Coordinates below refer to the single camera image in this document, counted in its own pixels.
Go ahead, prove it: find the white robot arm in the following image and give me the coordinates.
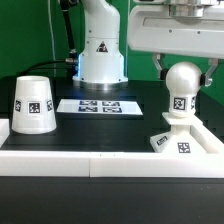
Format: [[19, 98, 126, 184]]
[[74, 0, 224, 89]]

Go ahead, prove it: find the white lamp bulb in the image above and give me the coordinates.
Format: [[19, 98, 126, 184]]
[[166, 62, 201, 117]]

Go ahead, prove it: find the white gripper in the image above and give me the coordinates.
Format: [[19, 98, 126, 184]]
[[128, 5, 224, 87]]

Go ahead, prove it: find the white lamp shade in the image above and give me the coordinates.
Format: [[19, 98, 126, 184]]
[[12, 76, 56, 134]]

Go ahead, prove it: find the white right fence wall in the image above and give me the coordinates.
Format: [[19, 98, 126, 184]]
[[190, 124, 224, 154]]

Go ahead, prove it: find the white front fence wall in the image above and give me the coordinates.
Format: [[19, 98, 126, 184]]
[[0, 150, 224, 178]]

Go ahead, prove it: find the white marker sheet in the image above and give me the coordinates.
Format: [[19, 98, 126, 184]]
[[57, 99, 142, 116]]

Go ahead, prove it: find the white lamp base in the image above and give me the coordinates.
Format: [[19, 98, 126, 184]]
[[150, 112, 205, 155]]

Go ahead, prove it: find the white fence wall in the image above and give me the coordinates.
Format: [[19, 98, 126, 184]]
[[0, 150, 224, 178], [0, 119, 9, 147], [190, 124, 224, 154]]

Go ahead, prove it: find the black cable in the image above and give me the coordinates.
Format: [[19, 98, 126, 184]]
[[18, 0, 81, 77]]

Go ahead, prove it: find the white thin cable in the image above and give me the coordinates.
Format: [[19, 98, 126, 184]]
[[47, 0, 58, 77]]

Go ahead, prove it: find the white left fence wall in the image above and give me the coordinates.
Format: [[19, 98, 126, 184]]
[[0, 119, 9, 147]]

